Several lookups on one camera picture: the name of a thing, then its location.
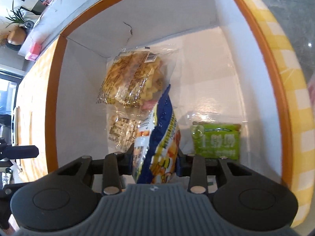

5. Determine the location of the white peanut bag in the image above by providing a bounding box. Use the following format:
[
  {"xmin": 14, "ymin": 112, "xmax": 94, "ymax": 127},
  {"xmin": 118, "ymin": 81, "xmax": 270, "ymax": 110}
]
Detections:
[{"xmin": 107, "ymin": 111, "xmax": 141, "ymax": 152}]

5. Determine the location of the blue mixed snack bag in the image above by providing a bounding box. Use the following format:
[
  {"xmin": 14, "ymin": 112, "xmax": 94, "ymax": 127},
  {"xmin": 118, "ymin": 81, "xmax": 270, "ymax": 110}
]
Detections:
[{"xmin": 132, "ymin": 86, "xmax": 181, "ymax": 184}]

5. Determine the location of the green snack packet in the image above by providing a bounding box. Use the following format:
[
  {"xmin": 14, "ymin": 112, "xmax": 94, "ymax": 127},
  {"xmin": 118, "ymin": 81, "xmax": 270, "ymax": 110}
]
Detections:
[{"xmin": 190, "ymin": 122, "xmax": 241, "ymax": 160}]

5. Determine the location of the orange cracker bag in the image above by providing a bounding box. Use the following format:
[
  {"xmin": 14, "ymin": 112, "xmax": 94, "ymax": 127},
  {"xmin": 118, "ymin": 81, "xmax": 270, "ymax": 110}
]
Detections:
[{"xmin": 97, "ymin": 45, "xmax": 179, "ymax": 119}]

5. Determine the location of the orange cardboard box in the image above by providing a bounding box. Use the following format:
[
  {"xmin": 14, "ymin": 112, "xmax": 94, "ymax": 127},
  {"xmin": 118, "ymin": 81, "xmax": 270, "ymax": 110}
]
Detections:
[{"xmin": 45, "ymin": 0, "xmax": 293, "ymax": 185}]

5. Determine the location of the pink box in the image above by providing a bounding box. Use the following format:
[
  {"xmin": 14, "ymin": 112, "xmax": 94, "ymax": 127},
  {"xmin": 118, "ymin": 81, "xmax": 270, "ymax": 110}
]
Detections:
[{"xmin": 25, "ymin": 43, "xmax": 42, "ymax": 61}]

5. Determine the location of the brown round vase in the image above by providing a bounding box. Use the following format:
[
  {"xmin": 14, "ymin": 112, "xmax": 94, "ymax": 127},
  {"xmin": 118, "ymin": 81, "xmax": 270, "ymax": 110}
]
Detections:
[{"xmin": 7, "ymin": 27, "xmax": 27, "ymax": 46}]

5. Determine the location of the potted green plant left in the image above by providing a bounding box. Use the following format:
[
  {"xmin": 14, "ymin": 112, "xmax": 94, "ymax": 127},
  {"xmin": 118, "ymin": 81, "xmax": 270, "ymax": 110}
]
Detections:
[{"xmin": 5, "ymin": 2, "xmax": 34, "ymax": 30}]

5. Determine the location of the yellow checkered tablecloth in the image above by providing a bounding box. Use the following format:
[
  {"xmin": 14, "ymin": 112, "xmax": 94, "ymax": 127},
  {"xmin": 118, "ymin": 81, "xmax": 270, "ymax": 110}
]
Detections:
[{"xmin": 234, "ymin": 0, "xmax": 314, "ymax": 226}]

